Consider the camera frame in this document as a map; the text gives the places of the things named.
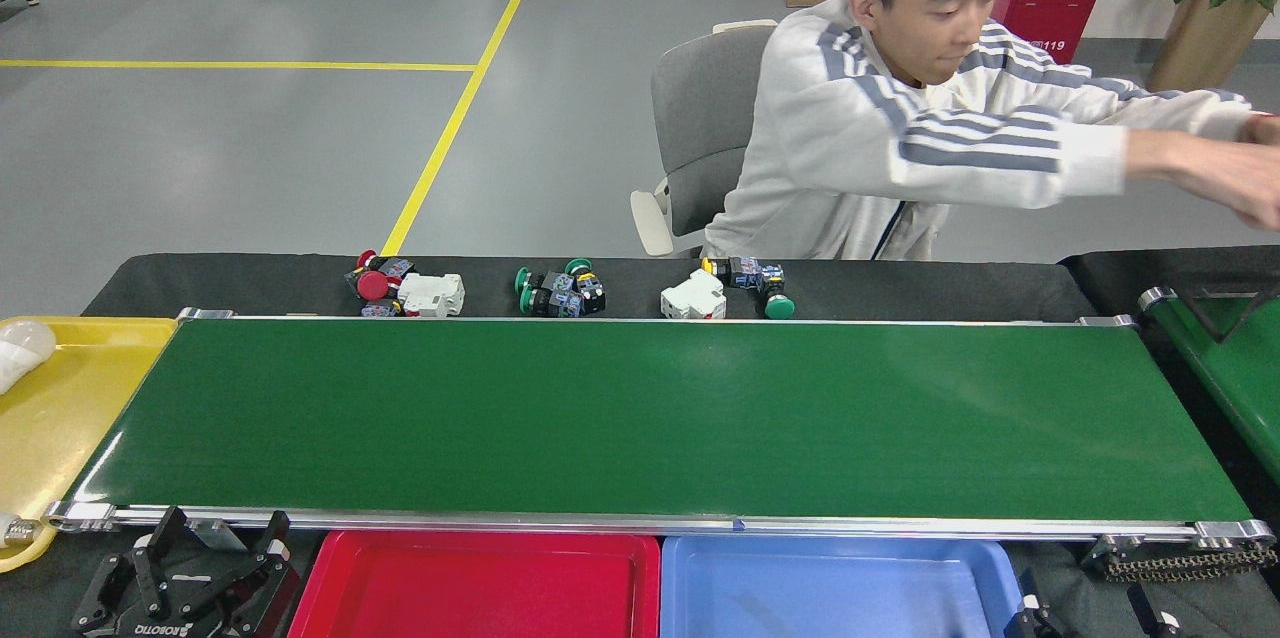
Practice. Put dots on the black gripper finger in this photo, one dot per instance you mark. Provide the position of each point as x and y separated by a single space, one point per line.
1030 623
1160 628

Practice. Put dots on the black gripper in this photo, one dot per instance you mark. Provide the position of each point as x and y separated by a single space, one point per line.
185 623

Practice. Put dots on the white circuit breaker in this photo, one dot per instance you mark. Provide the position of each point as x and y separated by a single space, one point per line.
432 296
693 298

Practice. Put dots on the yellow push button switch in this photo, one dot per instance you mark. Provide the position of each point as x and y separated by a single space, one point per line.
745 271

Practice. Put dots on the blue plastic tray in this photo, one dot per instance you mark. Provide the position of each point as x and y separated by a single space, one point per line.
830 593

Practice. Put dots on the yellow plastic tray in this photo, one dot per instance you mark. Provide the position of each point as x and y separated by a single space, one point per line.
80 418

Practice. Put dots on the short green conveyor belt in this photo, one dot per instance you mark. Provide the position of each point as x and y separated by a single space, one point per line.
1240 378

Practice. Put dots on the red plastic tray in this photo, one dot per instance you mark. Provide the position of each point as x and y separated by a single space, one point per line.
470 588

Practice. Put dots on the person's right hand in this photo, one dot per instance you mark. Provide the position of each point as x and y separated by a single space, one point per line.
1260 188

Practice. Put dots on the person's left hand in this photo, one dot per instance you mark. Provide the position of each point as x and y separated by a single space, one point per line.
1265 130

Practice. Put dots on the white light bulb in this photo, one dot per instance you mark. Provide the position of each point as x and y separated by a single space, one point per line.
18 530
22 348

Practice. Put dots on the person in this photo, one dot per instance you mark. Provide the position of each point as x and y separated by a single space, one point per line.
830 138

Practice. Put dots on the potted plant in gold pot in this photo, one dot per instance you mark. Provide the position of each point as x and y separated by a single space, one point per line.
1205 38

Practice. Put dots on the grey office chair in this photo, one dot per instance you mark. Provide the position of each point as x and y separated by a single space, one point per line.
705 118

